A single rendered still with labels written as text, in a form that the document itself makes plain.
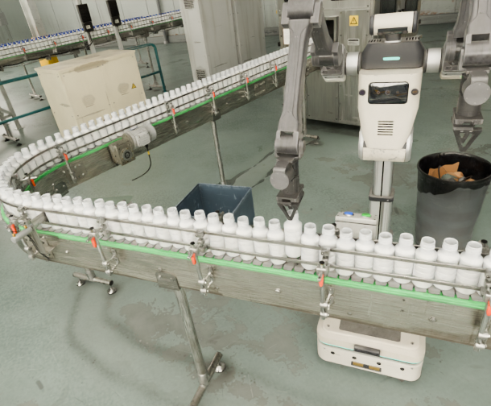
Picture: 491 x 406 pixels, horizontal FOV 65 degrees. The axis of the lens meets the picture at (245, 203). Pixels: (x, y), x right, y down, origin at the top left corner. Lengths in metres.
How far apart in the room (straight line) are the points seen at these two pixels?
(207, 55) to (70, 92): 2.84
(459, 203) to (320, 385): 1.42
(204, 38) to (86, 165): 4.77
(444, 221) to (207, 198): 1.60
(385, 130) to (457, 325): 0.77
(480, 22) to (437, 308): 0.79
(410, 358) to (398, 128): 1.10
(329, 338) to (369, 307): 0.80
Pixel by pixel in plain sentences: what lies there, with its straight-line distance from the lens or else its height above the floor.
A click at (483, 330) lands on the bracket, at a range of 1.31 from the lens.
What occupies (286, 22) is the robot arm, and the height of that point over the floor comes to 1.75.
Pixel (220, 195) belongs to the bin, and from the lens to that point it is 2.06.
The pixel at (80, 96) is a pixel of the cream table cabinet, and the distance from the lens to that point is 5.28.
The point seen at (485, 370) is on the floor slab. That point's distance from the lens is 2.48.
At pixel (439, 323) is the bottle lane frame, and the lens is 1.38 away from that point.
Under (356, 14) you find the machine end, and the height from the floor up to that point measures 1.36.
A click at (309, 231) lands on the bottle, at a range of 1.24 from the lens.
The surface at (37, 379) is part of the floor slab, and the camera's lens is 2.76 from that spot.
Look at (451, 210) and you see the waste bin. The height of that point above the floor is 0.42.
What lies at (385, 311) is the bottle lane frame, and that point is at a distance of 1.37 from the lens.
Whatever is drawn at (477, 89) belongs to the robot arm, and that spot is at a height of 1.58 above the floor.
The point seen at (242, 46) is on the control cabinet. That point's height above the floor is 0.69.
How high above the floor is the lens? 1.89
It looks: 31 degrees down
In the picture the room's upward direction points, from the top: 8 degrees counter-clockwise
